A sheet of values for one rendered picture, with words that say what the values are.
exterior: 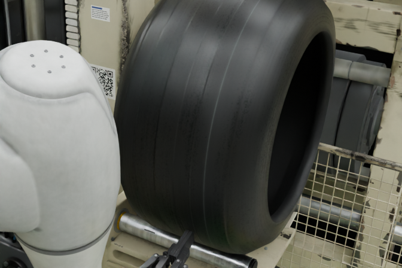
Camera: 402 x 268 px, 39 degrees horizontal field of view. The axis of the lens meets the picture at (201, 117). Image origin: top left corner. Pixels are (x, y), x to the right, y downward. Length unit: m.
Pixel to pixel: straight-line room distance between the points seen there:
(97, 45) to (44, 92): 0.88
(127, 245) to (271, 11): 0.66
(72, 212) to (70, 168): 0.05
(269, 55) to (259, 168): 0.20
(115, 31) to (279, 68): 0.42
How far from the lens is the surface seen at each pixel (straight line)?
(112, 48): 1.27
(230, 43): 0.98
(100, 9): 1.26
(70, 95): 0.42
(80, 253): 0.54
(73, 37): 1.35
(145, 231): 1.33
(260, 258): 1.45
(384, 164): 1.56
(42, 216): 0.49
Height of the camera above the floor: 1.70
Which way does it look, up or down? 25 degrees down
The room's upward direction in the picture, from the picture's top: 3 degrees clockwise
